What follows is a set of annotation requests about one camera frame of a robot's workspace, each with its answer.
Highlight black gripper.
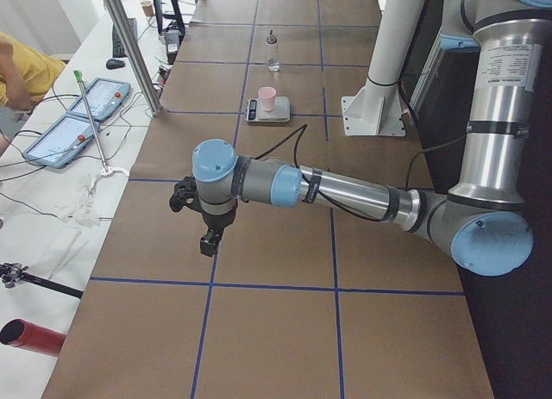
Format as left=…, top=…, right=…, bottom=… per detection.
left=199, top=222, right=231, bottom=257

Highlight pink plastic cup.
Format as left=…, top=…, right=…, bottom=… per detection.
left=257, top=86, right=277, bottom=112

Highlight glass sauce bottle steel spout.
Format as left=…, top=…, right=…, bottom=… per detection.
left=265, top=29, right=280, bottom=72

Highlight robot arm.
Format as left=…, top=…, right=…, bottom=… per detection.
left=169, top=0, right=551, bottom=276

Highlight silver digital kitchen scale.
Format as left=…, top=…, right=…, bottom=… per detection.
left=245, top=96, right=292, bottom=124

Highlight white plastic clamp parts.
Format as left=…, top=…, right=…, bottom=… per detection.
left=69, top=165, right=129, bottom=227

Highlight near blue teach pendant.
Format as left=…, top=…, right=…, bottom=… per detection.
left=22, top=115, right=93, bottom=169

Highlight blue teach pendant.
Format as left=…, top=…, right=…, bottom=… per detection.
left=85, top=78, right=131, bottom=123
left=22, top=115, right=93, bottom=169

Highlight far blue teach pendant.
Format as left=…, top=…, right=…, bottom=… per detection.
left=85, top=78, right=131, bottom=123

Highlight black tripod rod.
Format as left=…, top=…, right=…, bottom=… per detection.
left=1, top=263, right=84, bottom=299

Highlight black computer mouse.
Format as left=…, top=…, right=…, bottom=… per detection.
left=105, top=59, right=126, bottom=70

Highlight black power adapter box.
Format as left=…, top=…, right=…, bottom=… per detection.
left=163, top=29, right=182, bottom=65

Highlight red cylinder tube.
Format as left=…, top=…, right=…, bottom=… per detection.
left=1, top=319, right=66, bottom=357

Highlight black keyboard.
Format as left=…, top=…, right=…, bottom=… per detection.
left=111, top=17, right=138, bottom=59

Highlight metal rod green tip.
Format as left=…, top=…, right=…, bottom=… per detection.
left=73, top=70, right=110, bottom=177

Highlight person in yellow shirt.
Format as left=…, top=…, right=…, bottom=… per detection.
left=0, top=31, right=66, bottom=154

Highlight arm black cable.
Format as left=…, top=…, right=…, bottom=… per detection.
left=256, top=123, right=471, bottom=222

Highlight white pillar with base plate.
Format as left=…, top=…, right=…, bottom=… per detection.
left=342, top=0, right=426, bottom=137

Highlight aluminium frame post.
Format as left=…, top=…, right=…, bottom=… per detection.
left=103, top=0, right=162, bottom=116

